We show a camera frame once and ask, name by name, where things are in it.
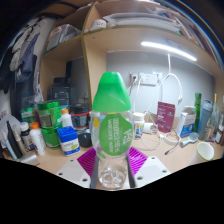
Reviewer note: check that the maroon pouch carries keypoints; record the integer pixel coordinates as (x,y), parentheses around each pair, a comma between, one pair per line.
(165,116)

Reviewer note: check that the grey shaker bottle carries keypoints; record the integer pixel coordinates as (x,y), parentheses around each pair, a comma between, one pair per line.
(205,120)

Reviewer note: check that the white light bar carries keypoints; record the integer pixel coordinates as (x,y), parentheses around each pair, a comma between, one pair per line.
(168,49)

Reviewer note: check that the white blue-labelled pill bottle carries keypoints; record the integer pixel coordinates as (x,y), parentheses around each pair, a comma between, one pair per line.
(138,126)

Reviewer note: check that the green metal tin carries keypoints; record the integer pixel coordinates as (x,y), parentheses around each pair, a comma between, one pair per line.
(50,138)
(49,115)

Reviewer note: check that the white mug with green rim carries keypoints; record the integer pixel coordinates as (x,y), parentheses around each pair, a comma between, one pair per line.
(205,150)

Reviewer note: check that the white and blue carton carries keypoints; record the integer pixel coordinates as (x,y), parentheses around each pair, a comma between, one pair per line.
(186,123)

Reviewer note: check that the black tube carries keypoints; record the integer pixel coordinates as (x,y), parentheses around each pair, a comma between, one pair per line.
(14,141)

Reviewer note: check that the white orange-capped bottle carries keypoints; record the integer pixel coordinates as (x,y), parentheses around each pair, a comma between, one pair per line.
(37,140)
(66,119)

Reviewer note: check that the clear green-capped water bottle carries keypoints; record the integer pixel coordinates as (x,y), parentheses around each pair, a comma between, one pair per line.
(111,100)

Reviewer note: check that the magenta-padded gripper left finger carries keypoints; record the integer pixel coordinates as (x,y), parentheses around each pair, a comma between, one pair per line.
(75,170)

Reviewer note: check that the green glass bottle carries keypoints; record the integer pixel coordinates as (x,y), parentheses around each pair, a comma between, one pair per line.
(198,110)

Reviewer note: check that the dark white-capped bottle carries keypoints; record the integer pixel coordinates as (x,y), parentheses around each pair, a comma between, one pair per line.
(26,136)

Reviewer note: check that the yellow-capped glass bottle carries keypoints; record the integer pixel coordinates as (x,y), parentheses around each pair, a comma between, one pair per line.
(216,116)

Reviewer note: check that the hanging dark clothes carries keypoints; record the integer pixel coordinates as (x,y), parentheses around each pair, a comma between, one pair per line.
(23,66)

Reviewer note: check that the blue-lidded white tub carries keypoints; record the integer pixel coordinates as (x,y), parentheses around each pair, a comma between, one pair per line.
(69,141)

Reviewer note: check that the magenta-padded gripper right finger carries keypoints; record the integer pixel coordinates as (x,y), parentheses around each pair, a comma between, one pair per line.
(150,170)

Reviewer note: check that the small white cylinder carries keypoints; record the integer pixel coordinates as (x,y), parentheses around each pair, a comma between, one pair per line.
(150,128)

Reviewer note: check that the wooden shelf unit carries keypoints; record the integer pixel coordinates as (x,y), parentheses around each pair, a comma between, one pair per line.
(133,36)

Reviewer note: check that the black box device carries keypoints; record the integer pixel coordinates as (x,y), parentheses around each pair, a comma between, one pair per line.
(60,91)

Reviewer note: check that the white wall outlet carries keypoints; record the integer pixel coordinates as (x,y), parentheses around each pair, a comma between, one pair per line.
(148,79)

